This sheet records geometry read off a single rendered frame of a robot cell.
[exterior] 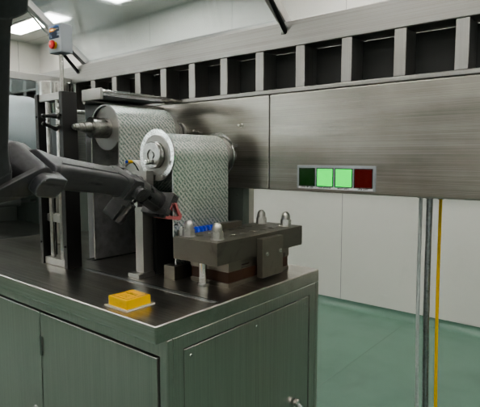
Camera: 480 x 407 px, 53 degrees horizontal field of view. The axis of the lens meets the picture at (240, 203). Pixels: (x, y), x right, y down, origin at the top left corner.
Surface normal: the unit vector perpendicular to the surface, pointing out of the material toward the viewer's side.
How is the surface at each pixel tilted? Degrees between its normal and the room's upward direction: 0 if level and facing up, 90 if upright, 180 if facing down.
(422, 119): 90
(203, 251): 90
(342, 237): 90
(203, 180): 90
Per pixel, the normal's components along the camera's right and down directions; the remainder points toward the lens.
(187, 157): 0.77, 0.06
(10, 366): -0.63, 0.07
